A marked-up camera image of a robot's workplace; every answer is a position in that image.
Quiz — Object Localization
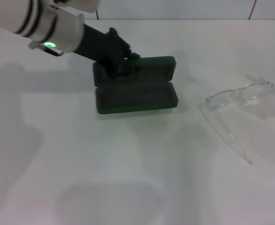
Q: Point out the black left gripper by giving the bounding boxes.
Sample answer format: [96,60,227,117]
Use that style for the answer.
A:
[74,23,141,79]

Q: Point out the clear transparent glasses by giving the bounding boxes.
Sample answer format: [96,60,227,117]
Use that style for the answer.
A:
[199,80,275,165]

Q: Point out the left arm black plug cable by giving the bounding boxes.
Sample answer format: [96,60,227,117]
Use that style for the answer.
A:
[42,45,66,58]

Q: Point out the green glasses case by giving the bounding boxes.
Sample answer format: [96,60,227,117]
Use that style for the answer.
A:
[92,55,179,115]

